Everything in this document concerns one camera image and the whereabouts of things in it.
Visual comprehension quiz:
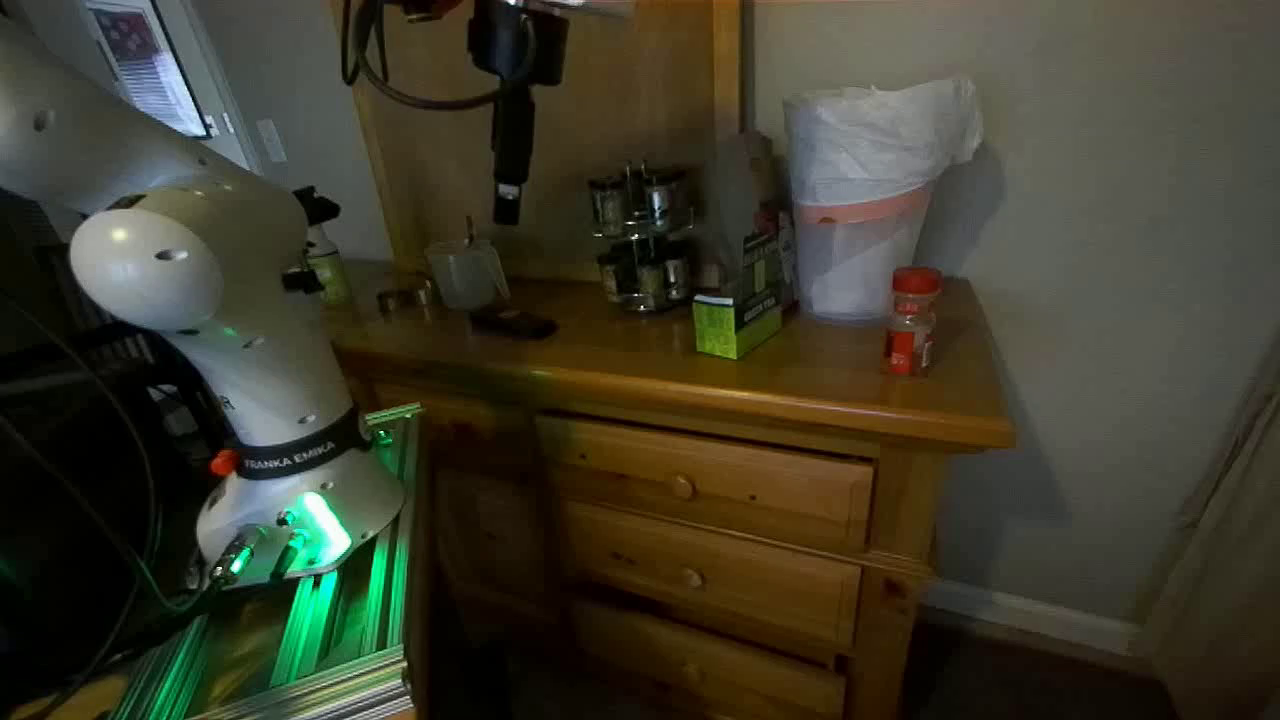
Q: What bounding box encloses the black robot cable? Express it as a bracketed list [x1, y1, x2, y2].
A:
[336, 0, 502, 114]

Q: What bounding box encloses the wooden back panel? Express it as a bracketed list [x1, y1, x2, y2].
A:
[330, 0, 752, 284]

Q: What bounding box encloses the green tea box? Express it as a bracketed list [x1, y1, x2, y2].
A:
[687, 222, 792, 365]

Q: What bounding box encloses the small flat black object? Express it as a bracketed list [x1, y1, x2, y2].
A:
[467, 303, 558, 344]

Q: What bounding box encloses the framed wall picture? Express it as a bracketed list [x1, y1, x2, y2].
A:
[77, 0, 217, 142]

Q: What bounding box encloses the white baseboard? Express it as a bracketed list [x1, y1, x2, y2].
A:
[916, 575, 1152, 672]

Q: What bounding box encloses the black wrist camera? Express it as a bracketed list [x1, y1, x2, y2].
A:
[465, 0, 571, 90]

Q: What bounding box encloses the wooden drawer with knob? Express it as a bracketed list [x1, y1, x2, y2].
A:
[557, 498, 869, 654]
[536, 411, 881, 556]
[571, 595, 852, 720]

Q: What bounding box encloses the red spice bottle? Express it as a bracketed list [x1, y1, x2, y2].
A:
[881, 262, 949, 380]

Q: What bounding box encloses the beige door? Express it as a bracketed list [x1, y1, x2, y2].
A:
[1140, 331, 1280, 720]

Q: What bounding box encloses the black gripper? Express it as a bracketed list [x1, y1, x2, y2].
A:
[488, 76, 539, 229]

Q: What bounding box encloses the white light switch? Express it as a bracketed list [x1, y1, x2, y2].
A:
[252, 114, 293, 167]

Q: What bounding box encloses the glass spice jar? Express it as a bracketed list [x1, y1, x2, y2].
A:
[596, 242, 640, 310]
[633, 167, 681, 233]
[589, 176, 633, 238]
[633, 257, 671, 321]

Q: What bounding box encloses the aluminium robot stand frame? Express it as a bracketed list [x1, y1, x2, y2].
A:
[104, 395, 430, 720]

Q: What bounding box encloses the small metal object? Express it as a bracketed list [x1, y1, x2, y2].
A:
[375, 276, 444, 321]

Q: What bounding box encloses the small greenish bottle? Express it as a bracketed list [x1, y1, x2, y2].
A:
[308, 229, 358, 310]

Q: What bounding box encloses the wooden dresser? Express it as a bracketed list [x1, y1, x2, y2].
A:
[323, 257, 1019, 720]

